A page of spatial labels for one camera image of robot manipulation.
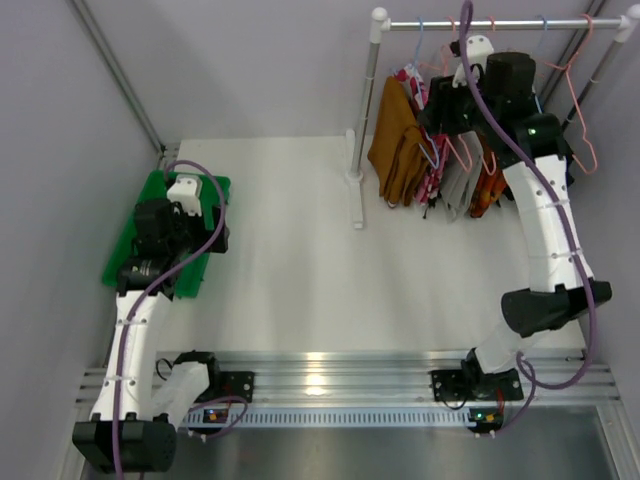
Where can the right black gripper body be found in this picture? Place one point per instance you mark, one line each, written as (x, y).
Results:
(445, 107)

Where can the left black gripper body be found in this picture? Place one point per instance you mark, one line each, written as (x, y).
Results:
(201, 226)

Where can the grey trousers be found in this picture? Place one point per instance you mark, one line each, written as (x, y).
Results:
(457, 185)

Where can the brown trousers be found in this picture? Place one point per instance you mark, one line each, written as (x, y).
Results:
(396, 150)

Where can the pink camouflage trousers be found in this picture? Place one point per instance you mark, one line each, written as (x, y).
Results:
(427, 190)

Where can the light blue wire hanger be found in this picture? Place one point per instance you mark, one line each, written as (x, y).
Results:
(434, 158)

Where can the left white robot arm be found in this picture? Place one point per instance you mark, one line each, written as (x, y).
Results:
(132, 428)

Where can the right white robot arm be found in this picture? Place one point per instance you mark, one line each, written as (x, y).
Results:
(492, 96)

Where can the orange camouflage trousers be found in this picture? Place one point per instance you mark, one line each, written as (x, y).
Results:
(487, 192)

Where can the black trousers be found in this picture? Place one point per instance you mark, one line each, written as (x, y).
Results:
(567, 160)

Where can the green plastic tray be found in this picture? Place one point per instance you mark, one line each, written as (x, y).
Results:
(214, 192)

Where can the white clothes rack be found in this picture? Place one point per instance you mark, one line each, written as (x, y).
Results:
(624, 25)

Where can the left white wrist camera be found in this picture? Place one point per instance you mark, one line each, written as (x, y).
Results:
(186, 191)

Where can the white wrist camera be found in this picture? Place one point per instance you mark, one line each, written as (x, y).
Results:
(186, 191)
(478, 48)

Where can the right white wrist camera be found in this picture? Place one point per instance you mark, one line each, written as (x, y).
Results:
(478, 48)

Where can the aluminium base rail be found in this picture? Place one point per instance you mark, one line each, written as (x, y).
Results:
(384, 390)

